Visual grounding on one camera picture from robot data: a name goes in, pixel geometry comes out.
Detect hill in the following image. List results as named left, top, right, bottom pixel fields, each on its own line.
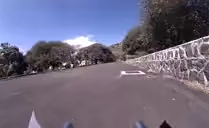
left=109, top=41, right=127, bottom=62

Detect grey asphalt road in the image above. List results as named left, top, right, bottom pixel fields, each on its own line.
left=0, top=61, right=209, bottom=128

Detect row of trees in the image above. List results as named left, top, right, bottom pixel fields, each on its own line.
left=0, top=40, right=118, bottom=81

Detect robot's own part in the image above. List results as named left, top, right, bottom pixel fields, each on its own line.
left=135, top=120, right=148, bottom=128
left=63, top=121, right=75, bottom=128

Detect large trees behind wall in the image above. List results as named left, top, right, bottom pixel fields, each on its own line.
left=121, top=0, right=209, bottom=56

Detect grey stone wall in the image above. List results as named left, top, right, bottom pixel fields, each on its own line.
left=125, top=33, right=209, bottom=88

